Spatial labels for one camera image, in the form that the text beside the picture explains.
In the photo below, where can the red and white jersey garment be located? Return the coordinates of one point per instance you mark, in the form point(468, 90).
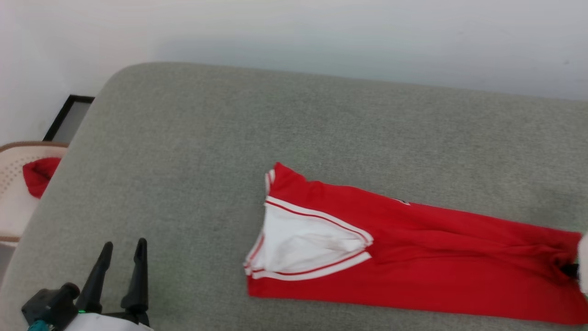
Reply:
point(436, 271)

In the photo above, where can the black framed panel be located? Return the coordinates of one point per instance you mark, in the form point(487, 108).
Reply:
point(69, 118)

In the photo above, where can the red cloth in basket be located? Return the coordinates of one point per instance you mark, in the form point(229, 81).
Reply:
point(39, 177)

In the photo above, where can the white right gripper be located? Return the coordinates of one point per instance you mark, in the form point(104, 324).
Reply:
point(584, 264)

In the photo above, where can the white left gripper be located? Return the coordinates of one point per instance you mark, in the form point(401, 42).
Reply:
point(110, 322)

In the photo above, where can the beige plastic laundry basket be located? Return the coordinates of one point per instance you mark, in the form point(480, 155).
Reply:
point(14, 211)

